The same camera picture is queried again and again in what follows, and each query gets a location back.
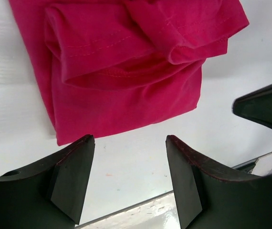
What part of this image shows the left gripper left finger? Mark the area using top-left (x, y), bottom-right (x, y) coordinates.
top-left (0, 135), bottom-right (95, 229)

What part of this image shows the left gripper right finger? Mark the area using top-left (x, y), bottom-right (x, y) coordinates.
top-left (166, 135), bottom-right (272, 229)

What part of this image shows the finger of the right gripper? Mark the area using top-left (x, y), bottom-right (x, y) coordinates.
top-left (232, 84), bottom-right (272, 129)

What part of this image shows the magenta t-shirt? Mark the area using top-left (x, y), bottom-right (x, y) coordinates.
top-left (9, 0), bottom-right (249, 146)

